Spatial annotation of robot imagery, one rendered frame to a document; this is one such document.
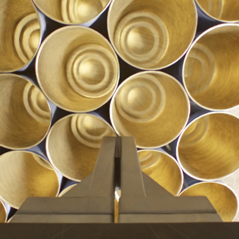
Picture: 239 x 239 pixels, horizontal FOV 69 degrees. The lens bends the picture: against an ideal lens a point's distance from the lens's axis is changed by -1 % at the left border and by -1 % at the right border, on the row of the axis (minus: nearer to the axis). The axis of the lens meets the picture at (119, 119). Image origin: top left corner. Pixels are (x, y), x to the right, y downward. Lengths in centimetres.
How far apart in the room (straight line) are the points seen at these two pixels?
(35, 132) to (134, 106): 12
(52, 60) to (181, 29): 13
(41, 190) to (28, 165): 4
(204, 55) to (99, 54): 13
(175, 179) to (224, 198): 7
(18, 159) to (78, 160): 8
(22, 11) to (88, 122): 14
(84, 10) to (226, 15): 16
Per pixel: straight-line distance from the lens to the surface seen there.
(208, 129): 26
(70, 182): 20
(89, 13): 23
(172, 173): 21
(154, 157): 26
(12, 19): 25
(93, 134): 24
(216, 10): 26
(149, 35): 23
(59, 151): 20
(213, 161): 22
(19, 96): 25
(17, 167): 25
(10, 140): 20
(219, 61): 24
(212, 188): 27
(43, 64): 17
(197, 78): 24
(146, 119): 23
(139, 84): 22
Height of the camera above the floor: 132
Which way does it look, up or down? 73 degrees down
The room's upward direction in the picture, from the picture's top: 178 degrees counter-clockwise
